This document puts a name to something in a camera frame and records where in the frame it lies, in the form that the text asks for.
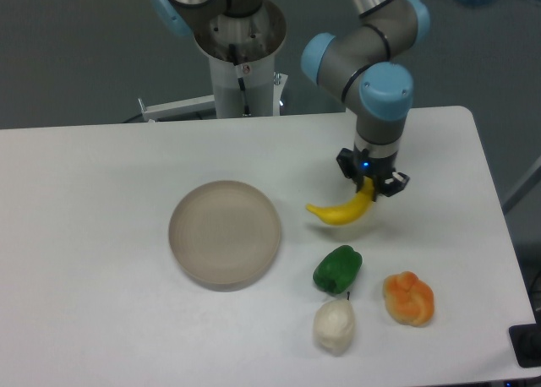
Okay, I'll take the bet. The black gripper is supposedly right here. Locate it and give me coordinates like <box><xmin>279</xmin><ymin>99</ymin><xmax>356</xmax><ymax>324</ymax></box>
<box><xmin>336</xmin><ymin>148</ymin><xmax>409</xmax><ymax>202</ymax></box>

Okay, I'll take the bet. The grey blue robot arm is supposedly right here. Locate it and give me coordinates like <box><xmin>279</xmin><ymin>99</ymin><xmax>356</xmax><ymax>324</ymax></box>
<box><xmin>150</xmin><ymin>0</ymin><xmax>430</xmax><ymax>197</ymax></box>

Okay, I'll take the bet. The orange knotted bread roll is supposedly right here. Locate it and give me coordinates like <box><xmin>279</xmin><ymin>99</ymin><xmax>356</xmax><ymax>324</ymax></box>
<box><xmin>382</xmin><ymin>271</ymin><xmax>434</xmax><ymax>327</ymax></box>

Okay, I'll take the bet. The beige round plate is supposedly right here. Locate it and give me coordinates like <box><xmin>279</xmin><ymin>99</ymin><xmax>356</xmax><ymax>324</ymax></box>
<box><xmin>168</xmin><ymin>180</ymin><xmax>281</xmax><ymax>288</ymax></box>

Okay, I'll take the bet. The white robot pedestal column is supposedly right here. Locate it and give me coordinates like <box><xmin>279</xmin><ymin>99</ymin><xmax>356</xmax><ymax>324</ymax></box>
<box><xmin>194</xmin><ymin>0</ymin><xmax>287</xmax><ymax>118</ymax></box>

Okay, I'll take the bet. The black device at table edge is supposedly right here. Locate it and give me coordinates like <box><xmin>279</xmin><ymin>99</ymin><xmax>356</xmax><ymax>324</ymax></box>
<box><xmin>509</xmin><ymin>324</ymin><xmax>540</xmax><ymax>368</ymax></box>

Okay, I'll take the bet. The grey metal leg right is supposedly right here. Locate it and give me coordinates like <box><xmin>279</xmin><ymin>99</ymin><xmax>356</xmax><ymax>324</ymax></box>
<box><xmin>501</xmin><ymin>156</ymin><xmax>541</xmax><ymax>215</ymax></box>

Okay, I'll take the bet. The black cable on pedestal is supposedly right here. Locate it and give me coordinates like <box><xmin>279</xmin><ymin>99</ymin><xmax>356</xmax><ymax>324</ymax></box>
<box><xmin>227</xmin><ymin>43</ymin><xmax>253</xmax><ymax>117</ymax></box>

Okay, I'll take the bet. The white pear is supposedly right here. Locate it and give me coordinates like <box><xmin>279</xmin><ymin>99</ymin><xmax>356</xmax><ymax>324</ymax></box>
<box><xmin>312</xmin><ymin>292</ymin><xmax>356</xmax><ymax>356</ymax></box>

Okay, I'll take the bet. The green bell pepper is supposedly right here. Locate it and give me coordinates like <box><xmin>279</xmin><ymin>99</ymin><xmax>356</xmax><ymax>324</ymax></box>
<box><xmin>312</xmin><ymin>245</ymin><xmax>363</xmax><ymax>295</ymax></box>

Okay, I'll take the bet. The yellow banana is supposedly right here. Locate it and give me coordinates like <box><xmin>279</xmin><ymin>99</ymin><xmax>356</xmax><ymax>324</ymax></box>
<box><xmin>305</xmin><ymin>177</ymin><xmax>375</xmax><ymax>226</ymax></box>

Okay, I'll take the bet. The white metal bracket left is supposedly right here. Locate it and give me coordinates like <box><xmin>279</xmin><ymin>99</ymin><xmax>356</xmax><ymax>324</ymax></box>
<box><xmin>138</xmin><ymin>95</ymin><xmax>216</xmax><ymax>122</ymax></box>

